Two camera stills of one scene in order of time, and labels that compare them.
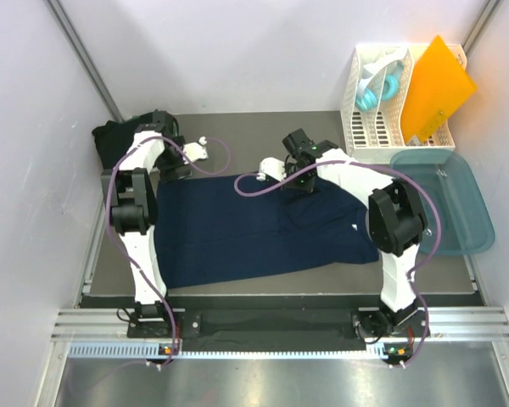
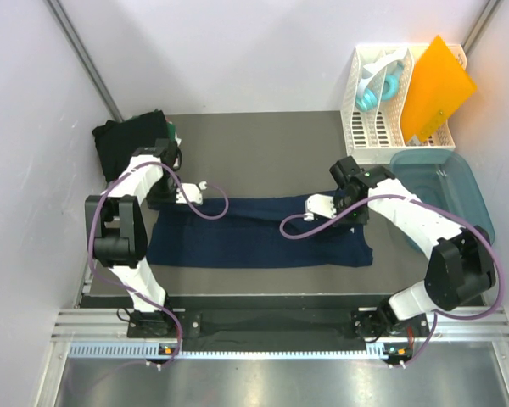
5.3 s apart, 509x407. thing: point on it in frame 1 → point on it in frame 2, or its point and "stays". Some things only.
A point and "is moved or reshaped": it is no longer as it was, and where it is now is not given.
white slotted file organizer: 377,82 stays
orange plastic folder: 439,89 stays
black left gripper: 167,172 → 153,200
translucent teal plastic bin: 467,225 stays
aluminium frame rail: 489,324 stays
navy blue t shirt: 207,232 is moved or reshaped
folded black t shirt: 112,139 stays
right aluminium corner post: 479,24 stays
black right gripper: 307,188 → 362,220
